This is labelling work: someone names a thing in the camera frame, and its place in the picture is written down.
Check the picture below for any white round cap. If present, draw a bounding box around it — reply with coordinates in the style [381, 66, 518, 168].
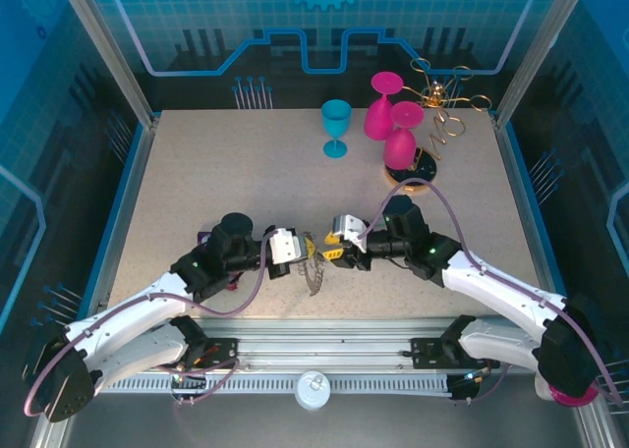
[293, 370, 331, 411]

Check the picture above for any aluminium frame post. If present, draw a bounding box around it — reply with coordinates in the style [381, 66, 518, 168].
[490, 0, 594, 130]
[53, 0, 161, 128]

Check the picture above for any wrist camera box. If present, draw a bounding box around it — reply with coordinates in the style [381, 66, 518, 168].
[268, 227, 302, 265]
[332, 214, 370, 252]

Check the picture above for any aluminium frame rail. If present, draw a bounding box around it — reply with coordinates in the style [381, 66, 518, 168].
[58, 314, 591, 370]

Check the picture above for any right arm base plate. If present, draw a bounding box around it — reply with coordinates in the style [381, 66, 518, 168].
[410, 336, 501, 370]

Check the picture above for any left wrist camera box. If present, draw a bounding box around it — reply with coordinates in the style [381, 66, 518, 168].
[268, 227, 302, 265]

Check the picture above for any pink plastic goblet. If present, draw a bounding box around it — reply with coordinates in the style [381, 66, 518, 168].
[363, 71, 403, 140]
[382, 100, 426, 170]

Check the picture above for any white cup with pink lid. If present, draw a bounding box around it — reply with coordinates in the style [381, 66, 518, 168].
[535, 368, 600, 409]

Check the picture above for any grey keyring organiser disc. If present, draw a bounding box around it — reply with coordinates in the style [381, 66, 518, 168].
[297, 230, 328, 298]

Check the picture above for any blue plastic goblet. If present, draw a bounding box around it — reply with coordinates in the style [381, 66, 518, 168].
[321, 99, 353, 160]

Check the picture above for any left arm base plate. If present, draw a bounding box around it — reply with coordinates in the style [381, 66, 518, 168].
[148, 337, 242, 370]

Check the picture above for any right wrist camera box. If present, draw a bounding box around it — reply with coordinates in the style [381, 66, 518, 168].
[332, 214, 370, 252]

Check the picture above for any gold wire glass rack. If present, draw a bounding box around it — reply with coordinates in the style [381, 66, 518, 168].
[383, 57, 491, 196]

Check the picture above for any white slotted cable duct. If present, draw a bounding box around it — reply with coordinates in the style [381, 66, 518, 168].
[97, 374, 453, 395]

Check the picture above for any colourful candy bag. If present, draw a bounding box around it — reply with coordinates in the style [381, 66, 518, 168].
[198, 231, 241, 293]

